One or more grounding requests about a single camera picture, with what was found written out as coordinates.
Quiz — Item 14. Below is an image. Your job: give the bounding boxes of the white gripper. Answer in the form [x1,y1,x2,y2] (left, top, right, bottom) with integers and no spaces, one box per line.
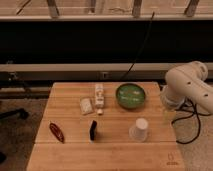
[160,85,185,110]

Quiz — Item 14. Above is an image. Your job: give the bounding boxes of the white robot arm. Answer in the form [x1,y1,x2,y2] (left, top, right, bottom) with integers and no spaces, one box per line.
[160,61,213,114]

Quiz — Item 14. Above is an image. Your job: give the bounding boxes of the green ceramic bowl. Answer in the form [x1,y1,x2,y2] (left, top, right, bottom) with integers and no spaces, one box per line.
[116,83,146,109]

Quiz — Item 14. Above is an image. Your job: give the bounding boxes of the black eraser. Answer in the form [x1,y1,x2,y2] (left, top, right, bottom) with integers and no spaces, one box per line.
[89,120,97,141]

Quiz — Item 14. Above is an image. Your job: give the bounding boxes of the small white bottle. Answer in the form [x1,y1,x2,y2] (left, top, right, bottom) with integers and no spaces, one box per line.
[95,84,104,115]

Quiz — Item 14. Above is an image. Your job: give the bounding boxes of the dark red oval object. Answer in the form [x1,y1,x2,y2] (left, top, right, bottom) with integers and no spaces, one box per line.
[49,123,65,143]

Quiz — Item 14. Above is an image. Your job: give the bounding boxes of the black chair base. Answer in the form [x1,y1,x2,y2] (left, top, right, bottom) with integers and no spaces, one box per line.
[0,108,29,119]

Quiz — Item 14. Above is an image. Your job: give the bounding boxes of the black hanging cable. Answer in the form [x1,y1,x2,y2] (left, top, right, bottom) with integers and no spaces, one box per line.
[119,11,156,82]

